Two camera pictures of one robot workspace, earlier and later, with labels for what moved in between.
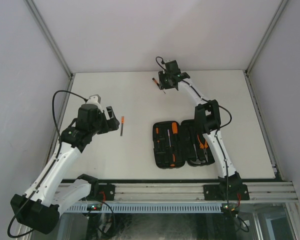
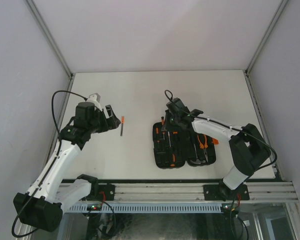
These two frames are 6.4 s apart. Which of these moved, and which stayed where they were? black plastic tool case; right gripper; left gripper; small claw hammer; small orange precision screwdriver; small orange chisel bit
Moved: small orange precision screwdriver; right gripper
Stayed: black plastic tool case; small orange chisel bit; left gripper; small claw hammer
